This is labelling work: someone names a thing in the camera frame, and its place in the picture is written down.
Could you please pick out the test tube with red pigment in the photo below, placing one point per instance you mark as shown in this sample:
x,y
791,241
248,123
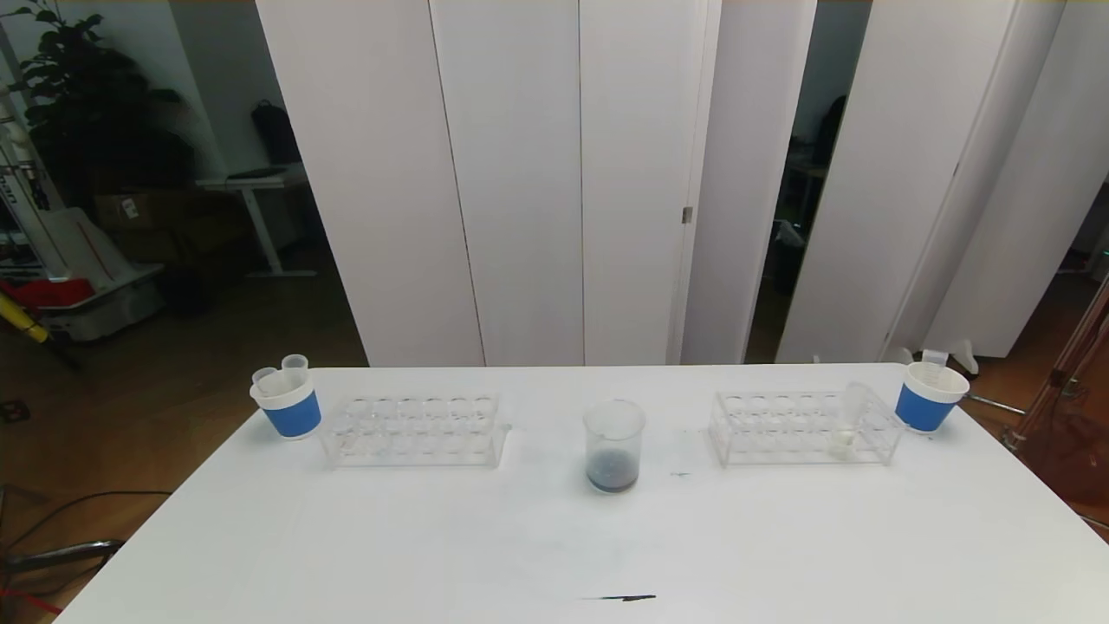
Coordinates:
x,y
934,357
295,366

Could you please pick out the test tube with blue pigment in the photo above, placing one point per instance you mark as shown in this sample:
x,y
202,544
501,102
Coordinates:
x,y
263,376

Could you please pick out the test tube pale yellow pigment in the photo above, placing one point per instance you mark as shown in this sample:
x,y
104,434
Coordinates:
x,y
842,440

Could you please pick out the clear glass beaker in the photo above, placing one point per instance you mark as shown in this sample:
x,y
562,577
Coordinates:
x,y
613,472

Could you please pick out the clear acrylic test tube rack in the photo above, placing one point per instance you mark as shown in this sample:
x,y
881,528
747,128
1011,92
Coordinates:
x,y
418,433
797,433

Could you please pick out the white paper cup blue sleeve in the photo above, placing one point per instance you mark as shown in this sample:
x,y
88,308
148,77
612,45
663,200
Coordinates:
x,y
922,406
293,414

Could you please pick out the white desk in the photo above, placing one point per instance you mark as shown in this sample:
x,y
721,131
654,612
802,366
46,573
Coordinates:
x,y
260,180

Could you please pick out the black backpack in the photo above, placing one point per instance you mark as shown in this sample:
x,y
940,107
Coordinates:
x,y
275,130

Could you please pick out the brown cardboard box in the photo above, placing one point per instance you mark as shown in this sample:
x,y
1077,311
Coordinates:
x,y
130,208

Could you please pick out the white machine base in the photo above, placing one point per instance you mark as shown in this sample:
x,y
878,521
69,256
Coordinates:
x,y
104,303

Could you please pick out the thin metal rod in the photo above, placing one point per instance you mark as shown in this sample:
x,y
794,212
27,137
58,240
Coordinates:
x,y
996,404

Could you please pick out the dark green potted plant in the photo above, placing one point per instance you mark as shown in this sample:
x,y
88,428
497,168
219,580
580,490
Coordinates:
x,y
87,95

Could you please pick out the yellow tool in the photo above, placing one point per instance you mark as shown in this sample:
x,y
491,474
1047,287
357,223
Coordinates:
x,y
26,325

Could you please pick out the grey metal leg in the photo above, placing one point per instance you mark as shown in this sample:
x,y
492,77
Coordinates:
x,y
69,552

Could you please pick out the dark floor outlet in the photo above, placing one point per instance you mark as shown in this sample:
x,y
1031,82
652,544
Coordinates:
x,y
13,409

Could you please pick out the white pole with lettering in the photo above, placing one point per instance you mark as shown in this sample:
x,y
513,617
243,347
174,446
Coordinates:
x,y
22,165

